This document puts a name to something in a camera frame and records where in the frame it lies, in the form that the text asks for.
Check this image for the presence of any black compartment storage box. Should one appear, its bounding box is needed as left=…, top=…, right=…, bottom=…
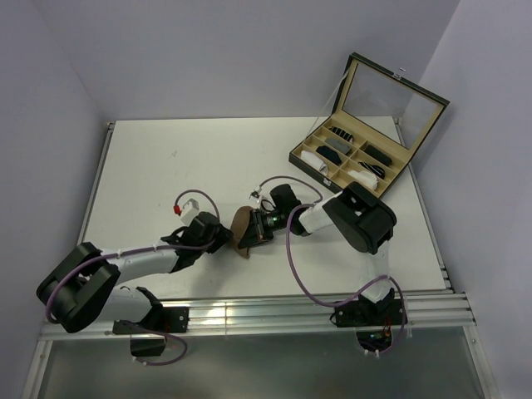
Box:
left=288, top=52, right=450, bottom=198

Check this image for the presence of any white rolled sock in box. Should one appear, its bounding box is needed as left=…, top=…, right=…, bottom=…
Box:
left=347, top=170, right=378, bottom=191

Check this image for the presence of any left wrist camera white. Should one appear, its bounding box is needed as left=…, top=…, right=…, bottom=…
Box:
left=174, top=199, right=200, bottom=225

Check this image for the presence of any black white striped rolled sock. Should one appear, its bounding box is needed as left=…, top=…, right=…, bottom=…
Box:
left=329, top=126, right=354, bottom=144

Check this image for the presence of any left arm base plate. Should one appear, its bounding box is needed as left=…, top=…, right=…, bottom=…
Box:
left=112, top=307, right=190, bottom=335

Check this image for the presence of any dark striped rolled sock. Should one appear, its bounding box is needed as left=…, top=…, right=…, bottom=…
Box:
left=358, top=161, right=386, bottom=180

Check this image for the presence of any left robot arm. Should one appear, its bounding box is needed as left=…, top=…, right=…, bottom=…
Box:
left=36, top=212, right=233, bottom=333

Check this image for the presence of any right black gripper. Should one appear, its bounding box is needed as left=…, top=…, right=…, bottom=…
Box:
left=239, top=208, right=289, bottom=249

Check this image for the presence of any grey rolled sock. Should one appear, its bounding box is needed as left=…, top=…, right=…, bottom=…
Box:
left=325, top=138, right=351, bottom=155

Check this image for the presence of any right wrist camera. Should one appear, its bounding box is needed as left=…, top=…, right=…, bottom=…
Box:
left=249, top=188, right=264, bottom=205

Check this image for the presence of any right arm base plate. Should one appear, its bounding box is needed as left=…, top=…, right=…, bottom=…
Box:
left=329, top=297, right=405, bottom=328

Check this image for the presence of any aluminium frame rail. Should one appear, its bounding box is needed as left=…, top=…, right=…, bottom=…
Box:
left=39, top=290, right=477, bottom=340

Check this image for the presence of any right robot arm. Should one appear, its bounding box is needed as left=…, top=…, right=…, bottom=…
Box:
left=230, top=182, right=399, bottom=324

